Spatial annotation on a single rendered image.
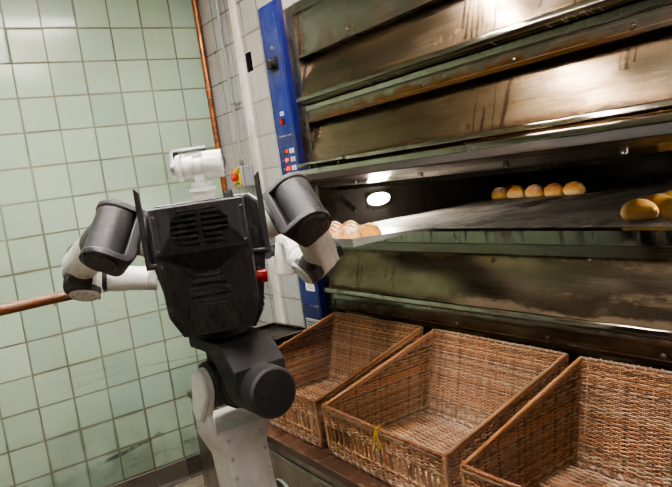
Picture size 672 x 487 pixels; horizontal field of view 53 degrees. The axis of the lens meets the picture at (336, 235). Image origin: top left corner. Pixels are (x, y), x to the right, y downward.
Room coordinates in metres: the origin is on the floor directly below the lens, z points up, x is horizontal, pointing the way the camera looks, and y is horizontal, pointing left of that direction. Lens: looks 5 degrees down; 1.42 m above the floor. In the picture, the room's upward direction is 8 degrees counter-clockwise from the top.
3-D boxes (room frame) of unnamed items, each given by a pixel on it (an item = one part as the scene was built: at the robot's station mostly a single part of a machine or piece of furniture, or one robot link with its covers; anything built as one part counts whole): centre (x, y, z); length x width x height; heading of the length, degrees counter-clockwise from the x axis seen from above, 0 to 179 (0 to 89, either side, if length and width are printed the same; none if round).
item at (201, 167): (1.59, 0.29, 1.47); 0.10 x 0.07 x 0.09; 95
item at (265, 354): (1.51, 0.26, 1.00); 0.28 x 0.13 x 0.18; 34
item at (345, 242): (2.43, -0.04, 1.19); 0.55 x 0.36 x 0.03; 35
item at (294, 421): (2.36, 0.09, 0.72); 0.56 x 0.49 x 0.28; 34
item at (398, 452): (1.85, -0.23, 0.72); 0.56 x 0.49 x 0.28; 32
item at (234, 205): (1.53, 0.29, 1.27); 0.34 x 0.30 x 0.36; 95
